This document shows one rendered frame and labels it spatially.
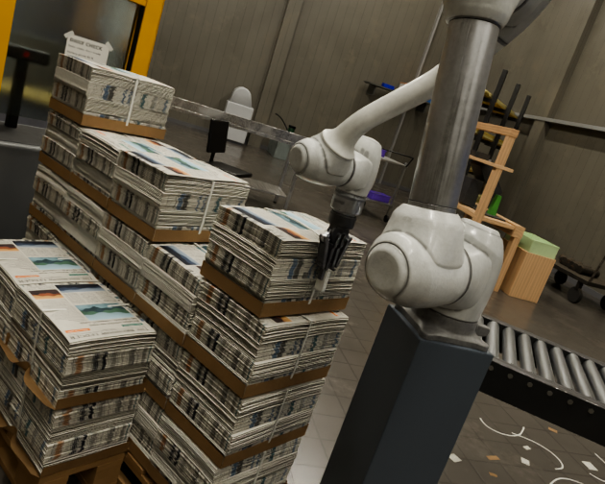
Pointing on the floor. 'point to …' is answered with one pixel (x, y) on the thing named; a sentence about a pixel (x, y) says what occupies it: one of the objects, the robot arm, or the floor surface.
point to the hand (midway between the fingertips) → (322, 278)
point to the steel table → (247, 132)
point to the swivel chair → (217, 138)
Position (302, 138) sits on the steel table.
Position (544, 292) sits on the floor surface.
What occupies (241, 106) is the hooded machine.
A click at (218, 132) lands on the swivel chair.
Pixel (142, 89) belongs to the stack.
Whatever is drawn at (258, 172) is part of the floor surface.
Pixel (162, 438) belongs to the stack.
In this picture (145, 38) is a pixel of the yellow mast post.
